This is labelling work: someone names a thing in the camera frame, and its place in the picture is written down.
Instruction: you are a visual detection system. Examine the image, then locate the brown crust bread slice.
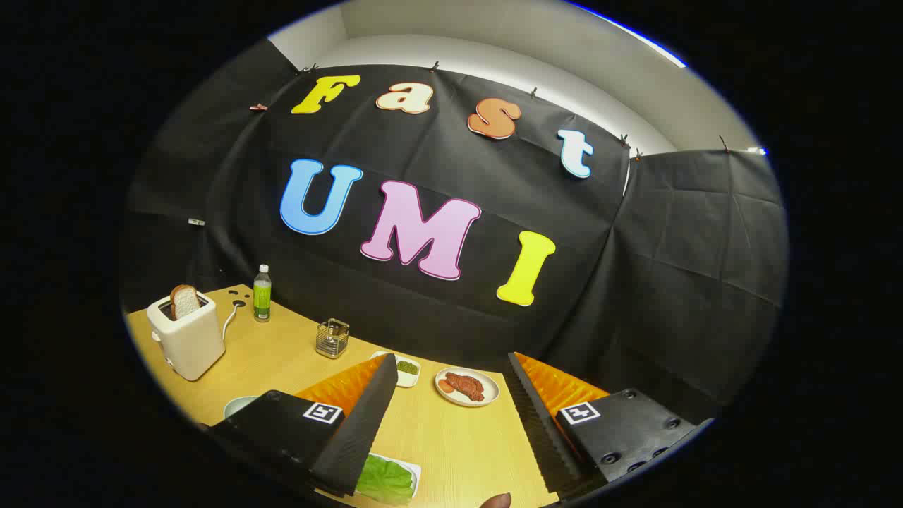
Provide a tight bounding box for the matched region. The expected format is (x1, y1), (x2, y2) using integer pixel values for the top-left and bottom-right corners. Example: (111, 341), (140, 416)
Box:
(169, 284), (201, 320)

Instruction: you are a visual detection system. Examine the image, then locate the green lettuce leaf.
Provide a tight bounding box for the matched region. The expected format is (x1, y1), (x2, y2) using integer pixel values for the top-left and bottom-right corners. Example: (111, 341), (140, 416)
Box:
(356, 454), (416, 505)

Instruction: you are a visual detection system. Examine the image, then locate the metal wire utensil holder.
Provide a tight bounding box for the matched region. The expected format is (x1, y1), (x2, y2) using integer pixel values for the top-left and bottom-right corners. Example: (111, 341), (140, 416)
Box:
(315, 318), (351, 359)

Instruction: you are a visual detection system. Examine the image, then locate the white toaster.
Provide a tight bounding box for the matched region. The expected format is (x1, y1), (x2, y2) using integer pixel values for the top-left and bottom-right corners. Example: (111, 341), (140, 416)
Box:
(146, 289), (226, 382)

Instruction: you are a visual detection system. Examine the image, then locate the white divided dish with beans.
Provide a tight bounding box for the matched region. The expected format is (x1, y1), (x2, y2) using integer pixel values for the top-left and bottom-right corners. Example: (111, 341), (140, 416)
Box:
(372, 351), (422, 388)

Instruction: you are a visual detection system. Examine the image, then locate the round white plate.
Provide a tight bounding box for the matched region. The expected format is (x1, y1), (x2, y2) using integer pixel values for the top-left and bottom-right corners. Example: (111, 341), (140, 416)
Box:
(435, 366), (500, 408)

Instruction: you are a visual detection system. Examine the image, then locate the white rectangular plate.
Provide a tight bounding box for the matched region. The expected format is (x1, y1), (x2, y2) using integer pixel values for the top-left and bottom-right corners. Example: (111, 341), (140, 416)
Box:
(353, 454), (423, 505)

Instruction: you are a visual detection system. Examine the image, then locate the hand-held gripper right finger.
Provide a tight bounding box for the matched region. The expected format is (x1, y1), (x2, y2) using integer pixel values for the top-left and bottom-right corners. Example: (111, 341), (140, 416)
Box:
(502, 351), (717, 498)

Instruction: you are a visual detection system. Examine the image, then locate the green label plastic bottle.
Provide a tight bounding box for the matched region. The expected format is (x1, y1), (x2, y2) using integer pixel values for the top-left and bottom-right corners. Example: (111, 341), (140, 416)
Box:
(253, 265), (272, 323)

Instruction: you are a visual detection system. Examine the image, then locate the red meat piece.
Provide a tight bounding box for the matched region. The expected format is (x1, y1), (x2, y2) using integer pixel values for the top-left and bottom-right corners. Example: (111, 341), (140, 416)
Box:
(444, 373), (486, 402)

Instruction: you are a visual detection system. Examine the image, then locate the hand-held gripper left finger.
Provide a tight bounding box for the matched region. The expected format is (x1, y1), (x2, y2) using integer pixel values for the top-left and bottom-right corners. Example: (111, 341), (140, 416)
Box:
(205, 353), (399, 498)

